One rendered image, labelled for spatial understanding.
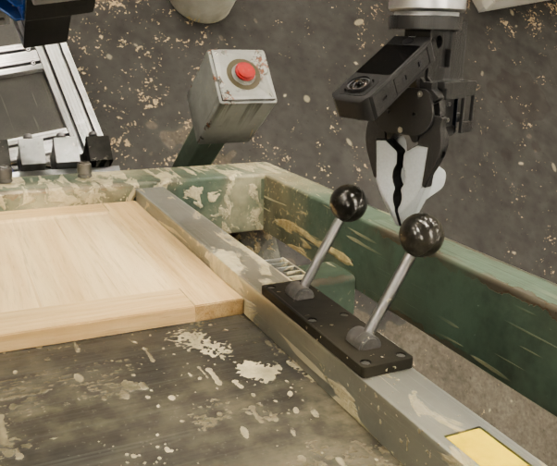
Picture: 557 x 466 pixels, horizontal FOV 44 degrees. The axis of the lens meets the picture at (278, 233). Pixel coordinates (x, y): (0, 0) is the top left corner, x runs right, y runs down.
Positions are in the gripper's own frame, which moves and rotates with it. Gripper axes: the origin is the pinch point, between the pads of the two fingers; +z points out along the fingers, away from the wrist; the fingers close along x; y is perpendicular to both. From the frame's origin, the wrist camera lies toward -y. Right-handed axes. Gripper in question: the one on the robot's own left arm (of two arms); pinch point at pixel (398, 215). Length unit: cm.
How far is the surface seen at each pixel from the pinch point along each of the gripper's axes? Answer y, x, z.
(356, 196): -6.6, 0.5, -3.0
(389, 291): -13.1, -8.5, 2.6
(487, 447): -20.0, -21.9, 8.1
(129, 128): 67, 151, 13
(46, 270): -21.5, 35.9, 10.5
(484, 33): 229, 117, -20
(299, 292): -11.8, 2.9, 6.4
